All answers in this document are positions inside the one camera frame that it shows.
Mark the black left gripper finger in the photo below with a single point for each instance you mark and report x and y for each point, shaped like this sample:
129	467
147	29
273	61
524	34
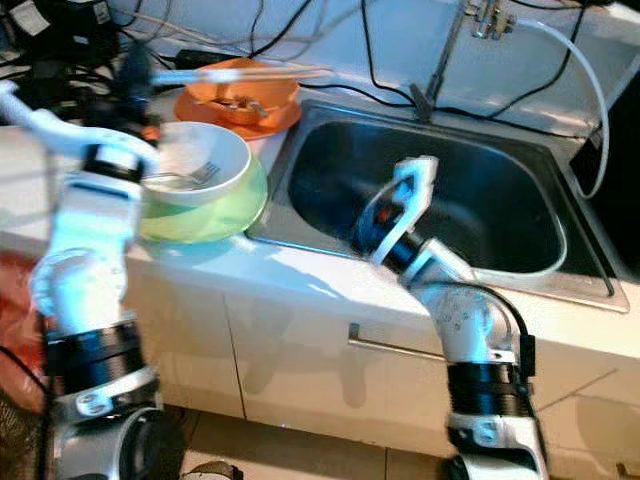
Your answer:
138	68

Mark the white ribbed bowl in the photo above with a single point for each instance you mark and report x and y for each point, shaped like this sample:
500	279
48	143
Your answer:
225	150

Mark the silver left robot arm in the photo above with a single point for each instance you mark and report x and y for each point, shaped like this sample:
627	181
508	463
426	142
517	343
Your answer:
95	220

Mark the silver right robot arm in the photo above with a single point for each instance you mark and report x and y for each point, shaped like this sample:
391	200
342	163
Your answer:
460	325

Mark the white kitchen cabinet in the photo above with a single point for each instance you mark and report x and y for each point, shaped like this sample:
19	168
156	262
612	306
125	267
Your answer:
310	400

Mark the small black power strip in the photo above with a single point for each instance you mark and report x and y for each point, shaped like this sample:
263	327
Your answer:
202	59

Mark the black charger box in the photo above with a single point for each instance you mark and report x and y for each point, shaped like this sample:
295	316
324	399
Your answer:
75	35

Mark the metal fork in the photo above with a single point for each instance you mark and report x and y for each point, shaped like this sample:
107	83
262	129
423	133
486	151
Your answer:
190	177

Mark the stainless steel sink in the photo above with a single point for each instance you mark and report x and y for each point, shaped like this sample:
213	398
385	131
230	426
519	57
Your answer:
490	190

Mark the light green plate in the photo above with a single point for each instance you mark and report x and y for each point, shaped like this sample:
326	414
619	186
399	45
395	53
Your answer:
210	225

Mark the orange bowl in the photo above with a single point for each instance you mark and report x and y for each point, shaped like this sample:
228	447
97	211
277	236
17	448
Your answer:
270	95

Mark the metal faucet pipe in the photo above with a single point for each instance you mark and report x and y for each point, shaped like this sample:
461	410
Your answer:
445	50

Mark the red plastic bag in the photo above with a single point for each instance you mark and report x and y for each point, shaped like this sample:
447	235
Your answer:
18	320

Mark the black box object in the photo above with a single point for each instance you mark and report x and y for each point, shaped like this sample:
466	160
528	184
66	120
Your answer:
615	200

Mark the grey robot foot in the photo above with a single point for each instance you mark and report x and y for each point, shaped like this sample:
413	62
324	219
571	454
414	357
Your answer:
212	470

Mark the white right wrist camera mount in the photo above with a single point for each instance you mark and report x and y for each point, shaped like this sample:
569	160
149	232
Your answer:
420	180

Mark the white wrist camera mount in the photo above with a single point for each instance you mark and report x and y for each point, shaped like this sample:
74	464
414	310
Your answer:
60	130
420	180

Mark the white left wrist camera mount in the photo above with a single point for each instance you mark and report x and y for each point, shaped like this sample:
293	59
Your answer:
60	130

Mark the metal wall tap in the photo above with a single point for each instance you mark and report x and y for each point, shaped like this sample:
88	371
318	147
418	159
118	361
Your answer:
488	18

